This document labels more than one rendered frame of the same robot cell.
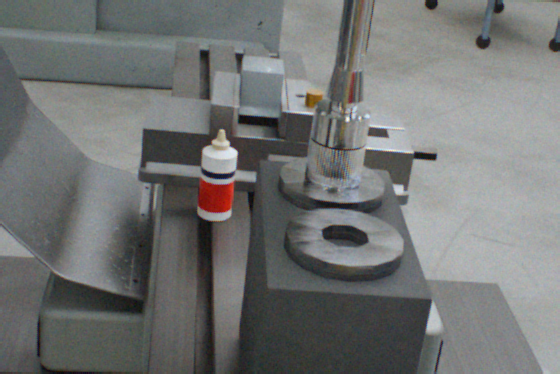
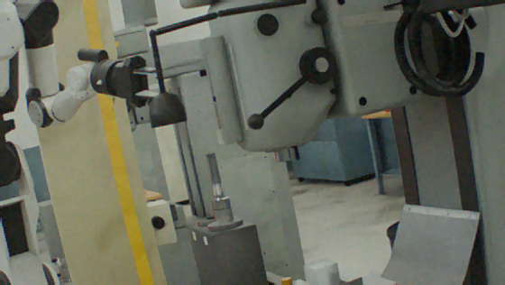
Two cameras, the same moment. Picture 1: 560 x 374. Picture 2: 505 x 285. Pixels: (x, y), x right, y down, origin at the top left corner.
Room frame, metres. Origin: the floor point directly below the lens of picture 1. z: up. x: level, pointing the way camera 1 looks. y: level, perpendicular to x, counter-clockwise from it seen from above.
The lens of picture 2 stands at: (2.58, -0.28, 1.45)
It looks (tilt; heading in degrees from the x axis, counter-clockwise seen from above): 5 degrees down; 168
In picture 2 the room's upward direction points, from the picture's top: 11 degrees counter-clockwise
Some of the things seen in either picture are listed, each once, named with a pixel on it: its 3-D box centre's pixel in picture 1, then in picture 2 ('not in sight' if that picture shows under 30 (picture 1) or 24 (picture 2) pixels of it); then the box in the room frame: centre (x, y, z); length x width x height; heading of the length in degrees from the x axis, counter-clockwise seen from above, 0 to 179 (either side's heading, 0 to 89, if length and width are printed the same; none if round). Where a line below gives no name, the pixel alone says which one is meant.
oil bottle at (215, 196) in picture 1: (218, 172); not in sight; (1.03, 0.13, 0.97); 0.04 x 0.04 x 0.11
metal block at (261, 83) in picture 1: (260, 86); (322, 277); (1.18, 0.10, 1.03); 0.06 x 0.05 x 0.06; 8
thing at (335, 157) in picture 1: (336, 149); (223, 212); (0.74, 0.00, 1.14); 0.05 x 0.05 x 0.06
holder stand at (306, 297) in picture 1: (322, 311); (226, 255); (0.69, -0.01, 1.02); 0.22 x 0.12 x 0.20; 9
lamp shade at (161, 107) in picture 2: not in sight; (166, 108); (1.17, -0.13, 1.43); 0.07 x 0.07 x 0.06
